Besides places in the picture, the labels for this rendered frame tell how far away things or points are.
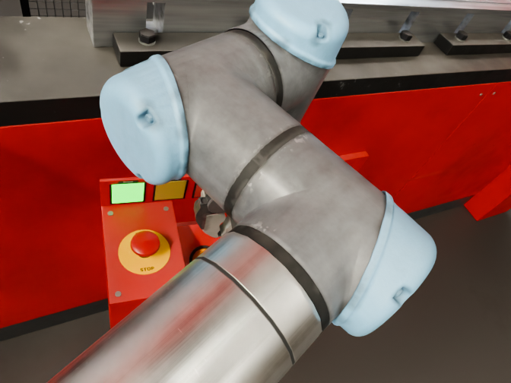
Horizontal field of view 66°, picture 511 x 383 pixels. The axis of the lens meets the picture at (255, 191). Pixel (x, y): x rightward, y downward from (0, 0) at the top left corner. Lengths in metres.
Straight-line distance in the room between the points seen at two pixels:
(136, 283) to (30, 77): 0.34
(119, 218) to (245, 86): 0.41
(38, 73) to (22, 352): 0.90
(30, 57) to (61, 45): 0.06
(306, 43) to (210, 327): 0.20
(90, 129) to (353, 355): 1.17
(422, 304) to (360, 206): 1.58
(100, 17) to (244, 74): 0.48
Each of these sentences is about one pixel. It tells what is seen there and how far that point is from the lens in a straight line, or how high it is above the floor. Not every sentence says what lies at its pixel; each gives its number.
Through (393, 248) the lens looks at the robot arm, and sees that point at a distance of 0.21.
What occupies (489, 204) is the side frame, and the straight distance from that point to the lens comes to 2.21.
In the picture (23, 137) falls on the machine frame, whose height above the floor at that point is 0.80.
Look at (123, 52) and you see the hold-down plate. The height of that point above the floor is 0.90.
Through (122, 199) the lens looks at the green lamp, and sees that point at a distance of 0.62.
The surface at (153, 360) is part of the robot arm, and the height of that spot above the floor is 1.13.
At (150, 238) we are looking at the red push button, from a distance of 0.57.
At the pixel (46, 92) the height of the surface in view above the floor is 0.88.
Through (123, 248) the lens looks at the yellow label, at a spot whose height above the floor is 0.78.
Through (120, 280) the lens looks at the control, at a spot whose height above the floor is 0.78.
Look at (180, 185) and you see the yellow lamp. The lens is 0.61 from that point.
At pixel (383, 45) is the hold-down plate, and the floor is 0.91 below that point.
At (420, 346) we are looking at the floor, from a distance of 1.70.
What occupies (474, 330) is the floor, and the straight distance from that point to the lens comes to 1.89.
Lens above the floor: 1.30
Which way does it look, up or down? 49 degrees down
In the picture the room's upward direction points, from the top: 24 degrees clockwise
